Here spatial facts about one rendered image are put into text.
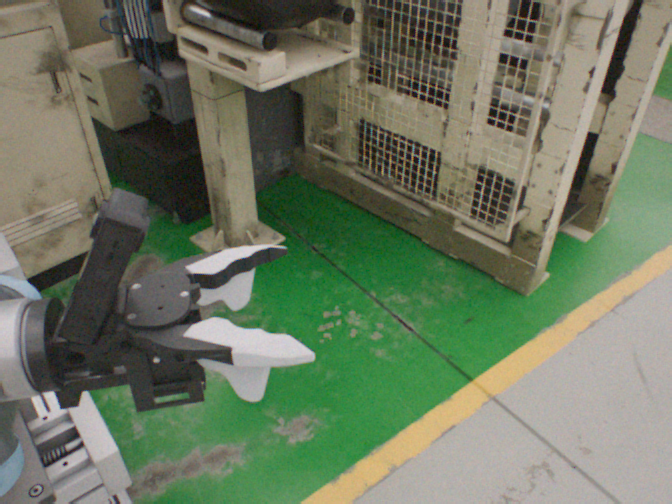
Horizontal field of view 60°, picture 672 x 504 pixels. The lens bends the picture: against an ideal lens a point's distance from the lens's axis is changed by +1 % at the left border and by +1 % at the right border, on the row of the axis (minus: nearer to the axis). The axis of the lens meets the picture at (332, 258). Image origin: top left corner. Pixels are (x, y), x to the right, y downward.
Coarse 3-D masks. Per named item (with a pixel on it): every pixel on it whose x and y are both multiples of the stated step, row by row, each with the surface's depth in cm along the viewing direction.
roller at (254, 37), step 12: (192, 12) 154; (204, 12) 152; (216, 12) 150; (204, 24) 152; (216, 24) 149; (228, 24) 146; (240, 24) 144; (240, 36) 144; (252, 36) 141; (264, 36) 138; (276, 36) 140; (264, 48) 140
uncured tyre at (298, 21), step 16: (208, 0) 138; (224, 0) 132; (240, 0) 132; (256, 0) 132; (272, 0) 135; (288, 0) 138; (304, 0) 141; (320, 0) 145; (336, 0) 150; (240, 16) 138; (256, 16) 137; (272, 16) 138; (288, 16) 141; (304, 16) 144; (320, 16) 152
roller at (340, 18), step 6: (336, 6) 156; (342, 6) 155; (330, 12) 157; (336, 12) 155; (342, 12) 154; (348, 12) 154; (354, 12) 156; (324, 18) 160; (330, 18) 158; (336, 18) 156; (342, 18) 155; (348, 18) 155; (354, 18) 157; (348, 24) 156
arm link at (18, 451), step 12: (0, 408) 50; (12, 408) 51; (0, 420) 49; (12, 420) 51; (0, 432) 49; (12, 432) 51; (0, 444) 49; (12, 444) 51; (0, 456) 49; (12, 456) 50; (0, 468) 49; (12, 468) 51; (0, 480) 49; (12, 480) 51; (0, 492) 50
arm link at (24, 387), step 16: (0, 304) 42; (16, 304) 42; (0, 320) 41; (16, 320) 41; (0, 336) 40; (16, 336) 41; (0, 352) 40; (16, 352) 40; (0, 368) 40; (16, 368) 40; (0, 384) 41; (16, 384) 41; (32, 384) 42; (0, 400) 42
